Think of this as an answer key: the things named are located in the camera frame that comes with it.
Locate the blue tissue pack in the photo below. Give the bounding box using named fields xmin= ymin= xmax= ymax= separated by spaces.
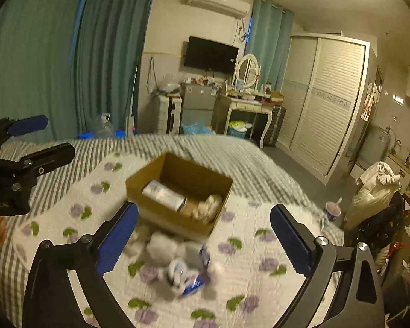
xmin=165 ymin=243 xmax=211 ymax=298

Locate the white fluffy soft toy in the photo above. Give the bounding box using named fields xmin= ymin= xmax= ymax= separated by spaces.
xmin=123 ymin=224 xmax=188 ymax=267

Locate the white soft cloth bundle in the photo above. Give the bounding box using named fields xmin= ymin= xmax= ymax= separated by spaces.
xmin=192 ymin=194 xmax=223 ymax=224

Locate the clear water jug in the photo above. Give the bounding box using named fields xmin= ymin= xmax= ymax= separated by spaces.
xmin=89 ymin=113 xmax=115 ymax=139

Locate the pink cup on floor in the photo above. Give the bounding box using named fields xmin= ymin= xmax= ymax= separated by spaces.
xmin=324 ymin=197 xmax=343 ymax=222

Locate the white floral quilt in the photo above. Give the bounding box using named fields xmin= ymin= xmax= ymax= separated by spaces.
xmin=6 ymin=151 xmax=336 ymax=328

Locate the large green curtain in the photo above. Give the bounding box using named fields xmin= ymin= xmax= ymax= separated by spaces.
xmin=0 ymin=0 xmax=152 ymax=142

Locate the white clothes pile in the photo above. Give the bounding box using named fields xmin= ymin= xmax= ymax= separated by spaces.
xmin=343 ymin=162 xmax=401 ymax=231

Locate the white packaged pack in box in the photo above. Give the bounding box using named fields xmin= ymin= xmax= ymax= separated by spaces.
xmin=141 ymin=180 xmax=186 ymax=212

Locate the brown cardboard box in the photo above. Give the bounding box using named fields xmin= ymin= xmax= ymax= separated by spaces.
xmin=126 ymin=153 xmax=233 ymax=244

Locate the white suitcase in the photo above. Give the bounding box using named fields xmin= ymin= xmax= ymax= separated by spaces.
xmin=153 ymin=94 xmax=182 ymax=135

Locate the grey washing machine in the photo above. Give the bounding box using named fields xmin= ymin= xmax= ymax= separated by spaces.
xmin=356 ymin=124 xmax=390 ymax=170

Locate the grey striped bed sheet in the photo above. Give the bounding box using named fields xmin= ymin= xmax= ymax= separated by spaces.
xmin=0 ymin=136 xmax=343 ymax=327

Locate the blue plastic bag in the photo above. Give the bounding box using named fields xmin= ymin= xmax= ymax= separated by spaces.
xmin=181 ymin=123 xmax=214 ymax=136

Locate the grey mini fridge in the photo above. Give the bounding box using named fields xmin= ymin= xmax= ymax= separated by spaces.
xmin=181 ymin=83 xmax=217 ymax=127

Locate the white dressing table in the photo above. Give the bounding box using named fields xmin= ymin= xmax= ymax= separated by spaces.
xmin=211 ymin=93 xmax=273 ymax=149

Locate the waste bin under table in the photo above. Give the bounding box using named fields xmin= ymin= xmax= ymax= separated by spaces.
xmin=227 ymin=121 xmax=253 ymax=139

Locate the white sliding wardrobe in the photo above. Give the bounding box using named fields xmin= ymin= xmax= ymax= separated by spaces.
xmin=277 ymin=33 xmax=373 ymax=185

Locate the white oval vanity mirror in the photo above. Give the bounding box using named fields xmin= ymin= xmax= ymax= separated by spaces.
xmin=234 ymin=53 xmax=260 ymax=89

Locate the white air conditioner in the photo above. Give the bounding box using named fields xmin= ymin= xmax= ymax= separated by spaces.
xmin=186 ymin=0 xmax=250 ymax=19

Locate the teal window curtain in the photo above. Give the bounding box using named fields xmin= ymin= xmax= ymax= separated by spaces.
xmin=245 ymin=0 xmax=295 ymax=91

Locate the black wall television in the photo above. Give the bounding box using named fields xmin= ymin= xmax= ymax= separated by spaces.
xmin=184 ymin=36 xmax=238 ymax=74

